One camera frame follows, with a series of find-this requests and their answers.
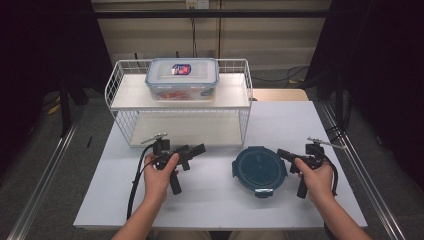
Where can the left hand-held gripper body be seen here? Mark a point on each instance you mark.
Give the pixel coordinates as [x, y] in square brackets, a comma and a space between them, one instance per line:
[161, 146]

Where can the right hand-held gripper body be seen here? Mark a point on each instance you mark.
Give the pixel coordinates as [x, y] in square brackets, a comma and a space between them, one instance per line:
[315, 155]

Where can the dark teal round lid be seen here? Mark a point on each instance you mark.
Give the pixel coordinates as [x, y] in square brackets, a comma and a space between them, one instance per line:
[259, 168]

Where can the clear rectangular blue-sealed container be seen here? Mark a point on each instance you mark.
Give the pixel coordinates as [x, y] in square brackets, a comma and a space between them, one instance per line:
[181, 78]

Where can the person's right hand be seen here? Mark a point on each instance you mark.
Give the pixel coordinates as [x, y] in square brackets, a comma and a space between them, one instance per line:
[320, 181]

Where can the person's left hand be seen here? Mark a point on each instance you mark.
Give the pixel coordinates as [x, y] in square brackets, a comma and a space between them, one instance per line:
[156, 183]

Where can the orange food pieces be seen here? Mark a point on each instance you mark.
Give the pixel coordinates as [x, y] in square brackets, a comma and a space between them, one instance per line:
[171, 96]

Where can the small wooden table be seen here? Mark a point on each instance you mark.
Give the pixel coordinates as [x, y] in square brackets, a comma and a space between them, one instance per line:
[280, 95]

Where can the black metal stand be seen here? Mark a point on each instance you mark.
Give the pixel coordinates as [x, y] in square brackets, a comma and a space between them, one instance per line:
[65, 110]

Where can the metal floor rail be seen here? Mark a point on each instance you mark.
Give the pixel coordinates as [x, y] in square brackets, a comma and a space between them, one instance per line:
[363, 173]
[43, 176]

